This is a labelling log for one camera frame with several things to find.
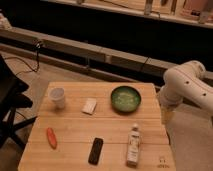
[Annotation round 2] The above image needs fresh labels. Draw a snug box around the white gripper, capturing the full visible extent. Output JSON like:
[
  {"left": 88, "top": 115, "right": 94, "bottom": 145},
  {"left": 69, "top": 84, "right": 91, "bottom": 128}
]
[{"left": 159, "top": 95, "right": 176, "bottom": 124}]

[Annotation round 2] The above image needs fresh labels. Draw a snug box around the white plastic bottle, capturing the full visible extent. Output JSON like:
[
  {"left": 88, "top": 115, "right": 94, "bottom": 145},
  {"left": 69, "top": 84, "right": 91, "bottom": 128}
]
[{"left": 126, "top": 124, "right": 140, "bottom": 167}]

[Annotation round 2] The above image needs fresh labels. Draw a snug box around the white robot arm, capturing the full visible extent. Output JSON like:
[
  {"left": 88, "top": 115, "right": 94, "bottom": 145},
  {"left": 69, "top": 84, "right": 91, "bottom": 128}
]
[{"left": 157, "top": 60, "right": 213, "bottom": 124}]

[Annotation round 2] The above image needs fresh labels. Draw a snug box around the green ceramic bowl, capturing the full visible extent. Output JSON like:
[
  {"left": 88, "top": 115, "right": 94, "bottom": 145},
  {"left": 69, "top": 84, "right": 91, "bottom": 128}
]
[{"left": 111, "top": 86, "right": 141, "bottom": 113}]

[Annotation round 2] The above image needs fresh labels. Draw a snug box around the white rectangular sponge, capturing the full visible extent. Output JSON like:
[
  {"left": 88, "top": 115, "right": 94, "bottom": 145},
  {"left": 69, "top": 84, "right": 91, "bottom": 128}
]
[{"left": 82, "top": 98, "right": 97, "bottom": 115}]

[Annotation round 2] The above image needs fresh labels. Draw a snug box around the black remote control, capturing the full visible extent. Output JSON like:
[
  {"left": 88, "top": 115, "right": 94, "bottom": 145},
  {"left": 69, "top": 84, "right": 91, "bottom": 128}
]
[{"left": 88, "top": 138, "right": 103, "bottom": 165}]

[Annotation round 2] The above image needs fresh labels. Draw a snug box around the orange carrot toy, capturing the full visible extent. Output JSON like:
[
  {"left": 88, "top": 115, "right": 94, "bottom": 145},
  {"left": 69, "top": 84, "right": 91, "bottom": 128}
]
[{"left": 46, "top": 128, "right": 57, "bottom": 149}]

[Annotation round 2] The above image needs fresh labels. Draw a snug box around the black office chair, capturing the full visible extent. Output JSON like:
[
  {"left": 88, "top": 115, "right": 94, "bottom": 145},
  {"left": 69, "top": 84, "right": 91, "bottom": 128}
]
[{"left": 0, "top": 54, "right": 35, "bottom": 149}]

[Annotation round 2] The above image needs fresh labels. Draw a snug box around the black cable on floor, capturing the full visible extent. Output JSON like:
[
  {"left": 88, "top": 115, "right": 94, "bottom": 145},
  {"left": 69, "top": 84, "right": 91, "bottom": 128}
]
[{"left": 3, "top": 40, "right": 44, "bottom": 76}]

